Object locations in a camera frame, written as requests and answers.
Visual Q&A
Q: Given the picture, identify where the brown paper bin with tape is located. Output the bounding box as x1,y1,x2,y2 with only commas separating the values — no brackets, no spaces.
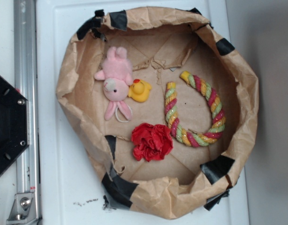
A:
56,7,259,219

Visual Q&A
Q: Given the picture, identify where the multicolour twisted rope toy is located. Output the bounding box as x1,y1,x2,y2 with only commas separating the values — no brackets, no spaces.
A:
164,71,226,148

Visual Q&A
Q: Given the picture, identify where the red crumpled tissue flower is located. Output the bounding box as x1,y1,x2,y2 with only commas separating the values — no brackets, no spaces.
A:
131,123,173,162

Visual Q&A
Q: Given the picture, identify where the yellow rubber duck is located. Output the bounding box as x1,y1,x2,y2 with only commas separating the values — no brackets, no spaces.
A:
128,79,152,103

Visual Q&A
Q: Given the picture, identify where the pink plush bunny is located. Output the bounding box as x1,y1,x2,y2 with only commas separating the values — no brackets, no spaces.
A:
94,46,133,121

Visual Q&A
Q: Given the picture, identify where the aluminium extrusion rail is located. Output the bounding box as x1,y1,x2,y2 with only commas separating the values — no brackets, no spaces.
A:
14,0,42,225

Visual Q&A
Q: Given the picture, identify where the metal corner bracket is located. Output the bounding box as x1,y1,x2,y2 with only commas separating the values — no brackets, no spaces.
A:
6,193,37,225

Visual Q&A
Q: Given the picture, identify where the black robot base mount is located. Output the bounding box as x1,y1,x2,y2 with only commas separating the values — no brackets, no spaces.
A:
0,76,29,176

